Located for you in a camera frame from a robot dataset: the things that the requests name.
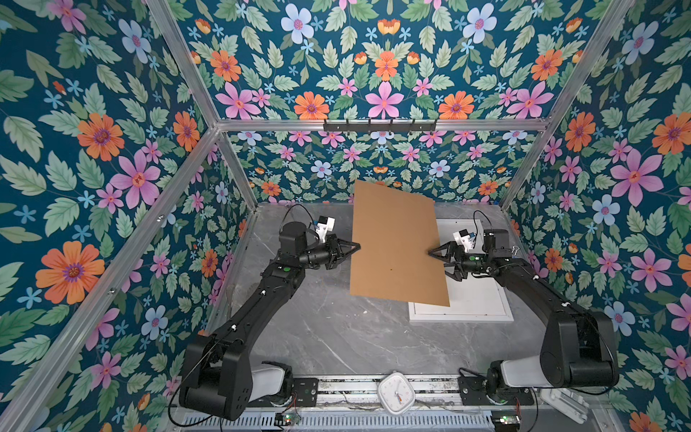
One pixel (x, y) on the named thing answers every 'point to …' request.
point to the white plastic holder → (566, 403)
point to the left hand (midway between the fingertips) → (362, 242)
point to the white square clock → (396, 393)
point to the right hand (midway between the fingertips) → (435, 258)
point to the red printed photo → (477, 294)
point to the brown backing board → (396, 232)
